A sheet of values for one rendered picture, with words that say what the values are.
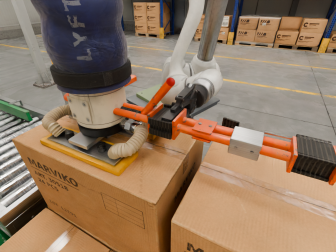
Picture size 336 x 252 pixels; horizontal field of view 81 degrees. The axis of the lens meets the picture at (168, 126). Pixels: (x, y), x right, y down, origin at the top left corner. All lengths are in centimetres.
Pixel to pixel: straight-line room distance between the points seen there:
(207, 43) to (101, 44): 81
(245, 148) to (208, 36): 86
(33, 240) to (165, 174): 68
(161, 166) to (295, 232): 35
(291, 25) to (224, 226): 781
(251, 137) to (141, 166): 31
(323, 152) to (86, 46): 57
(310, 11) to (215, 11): 785
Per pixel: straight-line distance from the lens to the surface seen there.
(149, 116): 53
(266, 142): 52
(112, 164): 59
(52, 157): 73
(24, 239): 110
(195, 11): 94
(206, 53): 129
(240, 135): 50
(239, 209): 54
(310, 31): 770
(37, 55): 428
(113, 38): 56
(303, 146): 51
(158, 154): 64
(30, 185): 130
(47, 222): 110
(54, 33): 56
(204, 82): 72
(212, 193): 56
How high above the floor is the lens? 137
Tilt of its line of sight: 33 degrees down
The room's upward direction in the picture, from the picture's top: straight up
